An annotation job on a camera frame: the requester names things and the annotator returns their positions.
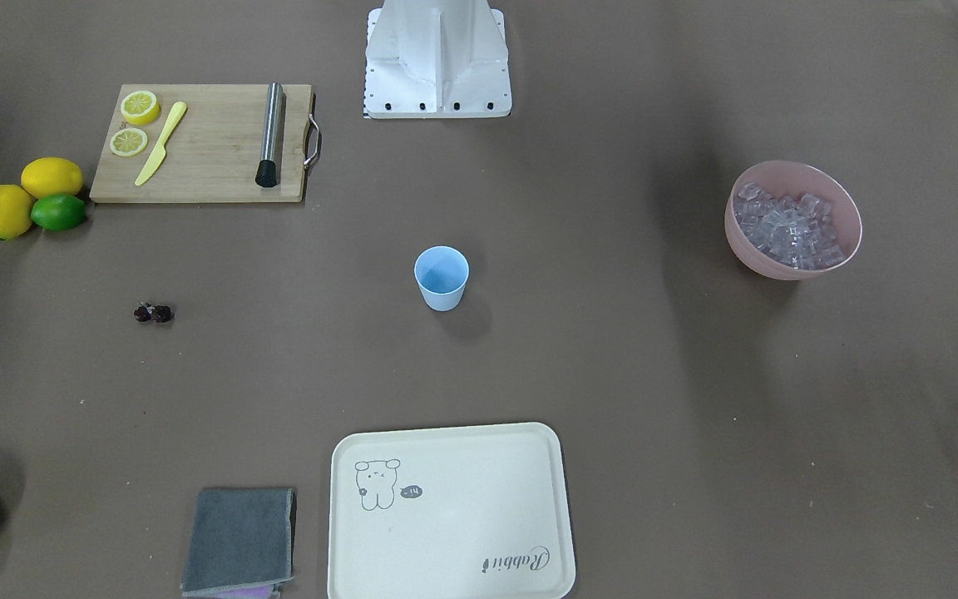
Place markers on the pink bowl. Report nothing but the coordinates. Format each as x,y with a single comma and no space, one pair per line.
780,178

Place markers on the yellow lemon upper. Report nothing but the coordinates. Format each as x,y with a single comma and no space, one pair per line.
51,175

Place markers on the yellow plastic knife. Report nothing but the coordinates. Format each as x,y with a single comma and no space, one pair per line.
159,151

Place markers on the light blue cup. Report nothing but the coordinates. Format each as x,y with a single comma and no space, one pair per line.
441,274

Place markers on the dark red cherries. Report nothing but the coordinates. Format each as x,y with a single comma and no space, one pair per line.
158,313

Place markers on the steel muddler black tip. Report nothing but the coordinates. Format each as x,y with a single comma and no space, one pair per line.
268,169

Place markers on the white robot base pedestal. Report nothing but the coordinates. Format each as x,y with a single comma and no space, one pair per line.
436,60

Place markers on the lemon slice lower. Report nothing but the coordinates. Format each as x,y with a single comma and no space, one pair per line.
128,142

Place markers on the green lime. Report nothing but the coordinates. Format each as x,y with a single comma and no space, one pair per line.
58,212

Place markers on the lemon half upper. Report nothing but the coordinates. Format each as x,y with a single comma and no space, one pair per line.
140,108

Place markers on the clear ice cubes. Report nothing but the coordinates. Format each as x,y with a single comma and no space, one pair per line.
797,231

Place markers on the cream rabbit tray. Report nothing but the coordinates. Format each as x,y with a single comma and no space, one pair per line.
462,512

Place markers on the grey folded cloth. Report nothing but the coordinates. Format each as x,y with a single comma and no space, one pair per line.
241,543

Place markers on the yellow lemon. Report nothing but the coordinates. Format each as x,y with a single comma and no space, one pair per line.
15,212
51,175

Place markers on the wooden cutting board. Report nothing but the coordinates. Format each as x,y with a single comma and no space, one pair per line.
213,154

